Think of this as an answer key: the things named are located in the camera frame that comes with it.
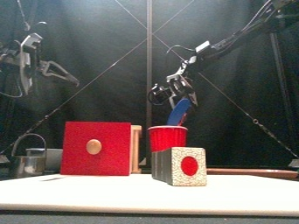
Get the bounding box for blue toy knife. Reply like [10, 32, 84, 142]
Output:
[165, 97, 192, 127]

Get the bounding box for toy sushi roll block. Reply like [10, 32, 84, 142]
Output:
[150, 146, 208, 187]

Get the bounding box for white cutting board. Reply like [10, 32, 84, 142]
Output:
[0, 172, 299, 218]

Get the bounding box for red plastic cup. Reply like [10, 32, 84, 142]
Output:
[146, 125, 189, 153]

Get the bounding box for red box with wooden knob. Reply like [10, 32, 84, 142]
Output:
[60, 121, 133, 177]

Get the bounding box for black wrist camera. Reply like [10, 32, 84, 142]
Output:
[146, 83, 173, 107]

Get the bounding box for diagonal bracing wire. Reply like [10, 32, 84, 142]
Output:
[113, 0, 299, 159]
[0, 0, 196, 155]

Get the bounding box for vertical metal frame pole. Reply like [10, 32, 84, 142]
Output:
[144, 0, 154, 168]

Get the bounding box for wooden box frame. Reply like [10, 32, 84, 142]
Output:
[129, 124, 144, 175]

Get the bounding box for slanted metal frame leg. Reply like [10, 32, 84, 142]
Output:
[267, 31, 299, 165]

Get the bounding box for small metal pot with handle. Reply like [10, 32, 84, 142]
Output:
[8, 132, 48, 179]

